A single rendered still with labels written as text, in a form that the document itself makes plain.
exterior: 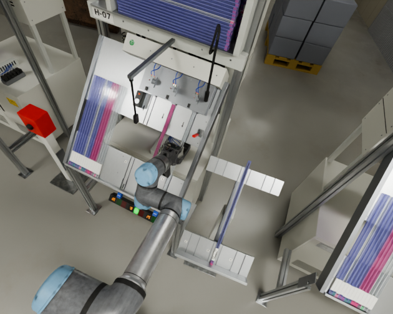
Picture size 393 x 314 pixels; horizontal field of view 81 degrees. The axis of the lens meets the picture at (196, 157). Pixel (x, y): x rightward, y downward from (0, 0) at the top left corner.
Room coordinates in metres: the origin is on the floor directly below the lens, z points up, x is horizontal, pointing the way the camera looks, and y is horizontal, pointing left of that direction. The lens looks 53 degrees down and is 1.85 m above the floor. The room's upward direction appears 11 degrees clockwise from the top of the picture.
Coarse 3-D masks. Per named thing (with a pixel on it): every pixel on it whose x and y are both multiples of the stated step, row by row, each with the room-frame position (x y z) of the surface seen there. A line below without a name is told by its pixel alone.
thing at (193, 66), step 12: (132, 36) 1.01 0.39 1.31; (132, 48) 0.98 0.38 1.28; (144, 48) 0.97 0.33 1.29; (156, 48) 0.97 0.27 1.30; (168, 48) 0.97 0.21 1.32; (156, 60) 0.93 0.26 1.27; (168, 60) 0.93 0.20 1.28; (180, 60) 0.93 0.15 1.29; (192, 60) 0.92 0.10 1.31; (204, 60) 0.92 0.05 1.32; (180, 72) 0.90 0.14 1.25; (192, 72) 0.89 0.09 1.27; (204, 72) 0.89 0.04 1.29; (216, 72) 0.89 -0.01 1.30; (216, 84) 0.85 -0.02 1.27
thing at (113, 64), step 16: (112, 48) 1.06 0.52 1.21; (96, 64) 1.01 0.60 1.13; (112, 64) 1.01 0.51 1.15; (128, 64) 1.00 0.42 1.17; (112, 80) 0.95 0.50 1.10; (128, 80) 0.95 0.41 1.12; (128, 96) 0.89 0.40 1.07; (128, 112) 0.84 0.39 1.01; (144, 112) 0.83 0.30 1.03; (160, 112) 0.83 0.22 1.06; (176, 112) 0.83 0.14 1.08; (192, 112) 0.83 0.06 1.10; (208, 112) 0.83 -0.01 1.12; (160, 128) 0.78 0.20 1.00; (176, 128) 0.78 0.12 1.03; (192, 128) 0.78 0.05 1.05; (192, 144) 0.72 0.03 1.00
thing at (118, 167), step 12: (108, 156) 0.67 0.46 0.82; (120, 156) 0.67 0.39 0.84; (132, 156) 0.68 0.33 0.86; (108, 168) 0.63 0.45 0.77; (120, 168) 0.63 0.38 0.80; (132, 168) 0.63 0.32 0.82; (108, 180) 0.58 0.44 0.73; (120, 180) 0.59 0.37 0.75; (132, 180) 0.59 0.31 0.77; (180, 180) 0.60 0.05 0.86; (132, 192) 0.54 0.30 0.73; (168, 192) 0.55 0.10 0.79
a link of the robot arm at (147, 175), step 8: (152, 160) 0.49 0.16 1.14; (160, 160) 0.50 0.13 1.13; (144, 168) 0.42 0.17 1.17; (152, 168) 0.44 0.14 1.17; (160, 168) 0.46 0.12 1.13; (136, 176) 0.40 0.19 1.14; (144, 176) 0.40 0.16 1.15; (152, 176) 0.41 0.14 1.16; (144, 184) 0.39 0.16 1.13; (152, 184) 0.41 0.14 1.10
